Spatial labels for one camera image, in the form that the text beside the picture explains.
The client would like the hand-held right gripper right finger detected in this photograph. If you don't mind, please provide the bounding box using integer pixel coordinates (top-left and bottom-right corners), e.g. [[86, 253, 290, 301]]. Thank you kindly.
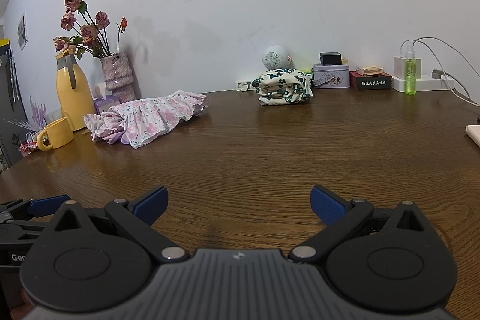
[[289, 185, 428, 262]]

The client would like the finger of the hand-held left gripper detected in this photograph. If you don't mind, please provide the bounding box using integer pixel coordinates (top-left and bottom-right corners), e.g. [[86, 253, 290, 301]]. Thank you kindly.
[[0, 195, 72, 224]]

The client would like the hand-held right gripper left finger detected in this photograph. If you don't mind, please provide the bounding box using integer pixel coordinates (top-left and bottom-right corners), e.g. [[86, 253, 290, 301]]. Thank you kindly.
[[54, 186, 189, 262]]

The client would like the pink floral garment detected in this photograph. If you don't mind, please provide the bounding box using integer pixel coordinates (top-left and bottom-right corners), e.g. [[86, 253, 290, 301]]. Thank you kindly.
[[83, 89, 212, 149]]

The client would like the yellow mug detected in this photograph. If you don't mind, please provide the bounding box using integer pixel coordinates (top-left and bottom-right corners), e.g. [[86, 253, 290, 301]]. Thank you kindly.
[[36, 117, 75, 152]]

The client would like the clear glass cup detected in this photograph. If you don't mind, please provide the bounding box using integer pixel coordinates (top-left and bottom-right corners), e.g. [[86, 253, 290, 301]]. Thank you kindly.
[[44, 108, 64, 126]]

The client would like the purple flower ornament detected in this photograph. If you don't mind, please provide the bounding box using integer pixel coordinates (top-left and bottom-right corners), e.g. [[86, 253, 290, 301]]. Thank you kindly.
[[4, 95, 47, 133]]

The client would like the purple tissue box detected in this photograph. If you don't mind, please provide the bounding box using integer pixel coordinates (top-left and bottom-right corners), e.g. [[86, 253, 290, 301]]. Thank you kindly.
[[92, 84, 121, 114]]

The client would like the yellow thermos jug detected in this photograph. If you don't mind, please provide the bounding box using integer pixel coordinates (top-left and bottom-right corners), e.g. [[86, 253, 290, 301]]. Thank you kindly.
[[55, 51, 97, 132]]

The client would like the dark grey cabinet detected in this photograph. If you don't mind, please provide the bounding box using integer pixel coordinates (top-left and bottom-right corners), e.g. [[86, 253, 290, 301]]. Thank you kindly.
[[0, 37, 29, 171]]

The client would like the cream green floral garment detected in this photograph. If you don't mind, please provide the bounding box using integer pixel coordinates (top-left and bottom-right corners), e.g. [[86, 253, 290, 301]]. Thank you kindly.
[[250, 68, 314, 106]]

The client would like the grey tin box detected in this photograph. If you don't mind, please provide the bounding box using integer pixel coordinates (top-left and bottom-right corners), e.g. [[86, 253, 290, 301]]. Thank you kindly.
[[312, 63, 351, 89]]

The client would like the dark red box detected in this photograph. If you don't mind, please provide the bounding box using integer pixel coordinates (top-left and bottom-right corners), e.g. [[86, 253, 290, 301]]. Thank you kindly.
[[350, 70, 393, 91]]

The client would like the small wooden box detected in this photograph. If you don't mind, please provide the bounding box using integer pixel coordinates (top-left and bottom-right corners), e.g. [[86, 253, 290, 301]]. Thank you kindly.
[[355, 64, 385, 76]]

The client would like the white socket strip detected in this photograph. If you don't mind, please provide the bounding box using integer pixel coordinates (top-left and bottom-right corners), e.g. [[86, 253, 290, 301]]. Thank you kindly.
[[235, 80, 263, 91]]

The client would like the small black box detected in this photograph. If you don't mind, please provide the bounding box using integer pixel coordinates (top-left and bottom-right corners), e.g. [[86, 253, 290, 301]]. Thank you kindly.
[[319, 52, 343, 66]]

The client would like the green spray bottle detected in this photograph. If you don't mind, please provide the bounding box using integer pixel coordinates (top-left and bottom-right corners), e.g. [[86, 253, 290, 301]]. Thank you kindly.
[[404, 40, 417, 96]]

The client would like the white charger block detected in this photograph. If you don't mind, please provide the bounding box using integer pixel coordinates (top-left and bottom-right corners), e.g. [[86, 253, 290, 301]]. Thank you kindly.
[[394, 55, 421, 79]]

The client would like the white round speaker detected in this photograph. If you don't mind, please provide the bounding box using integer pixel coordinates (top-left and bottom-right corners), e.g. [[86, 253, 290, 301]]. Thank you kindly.
[[262, 45, 292, 71]]

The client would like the white power strip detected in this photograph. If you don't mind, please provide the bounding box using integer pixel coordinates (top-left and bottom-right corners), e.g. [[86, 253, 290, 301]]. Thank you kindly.
[[392, 74, 456, 92]]

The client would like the white cloth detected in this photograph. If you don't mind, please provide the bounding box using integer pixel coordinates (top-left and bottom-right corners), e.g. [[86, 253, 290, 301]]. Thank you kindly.
[[466, 124, 480, 148]]

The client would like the dried rose bouquet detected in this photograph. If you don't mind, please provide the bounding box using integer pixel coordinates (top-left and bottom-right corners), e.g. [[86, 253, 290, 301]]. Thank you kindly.
[[52, 0, 130, 60]]

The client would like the white cable with grey plug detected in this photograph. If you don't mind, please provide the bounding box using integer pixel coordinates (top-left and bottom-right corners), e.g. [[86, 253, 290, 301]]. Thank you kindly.
[[432, 69, 474, 104]]

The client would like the wall picture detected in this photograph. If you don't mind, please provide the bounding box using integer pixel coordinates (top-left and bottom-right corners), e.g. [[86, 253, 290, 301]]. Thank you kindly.
[[17, 10, 29, 51]]

